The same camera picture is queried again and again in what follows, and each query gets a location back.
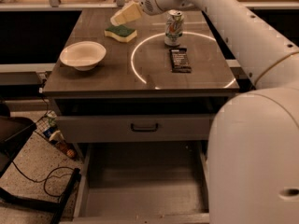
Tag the green yellow sponge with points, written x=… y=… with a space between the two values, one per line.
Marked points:
x=121 y=33

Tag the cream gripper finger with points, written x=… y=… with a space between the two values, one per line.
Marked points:
x=130 y=12

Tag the grey drawer cabinet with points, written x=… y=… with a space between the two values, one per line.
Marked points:
x=136 y=78

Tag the black drawer handle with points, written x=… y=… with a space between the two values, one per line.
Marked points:
x=144 y=129

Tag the closed grey top drawer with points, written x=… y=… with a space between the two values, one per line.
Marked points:
x=101 y=129

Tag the white bowl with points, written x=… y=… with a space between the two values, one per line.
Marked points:
x=83 y=56

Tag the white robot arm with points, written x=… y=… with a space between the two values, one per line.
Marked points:
x=253 y=146

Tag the black chair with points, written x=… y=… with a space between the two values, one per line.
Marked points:
x=40 y=171

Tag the wire basket with items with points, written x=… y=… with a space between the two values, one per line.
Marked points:
x=47 y=128

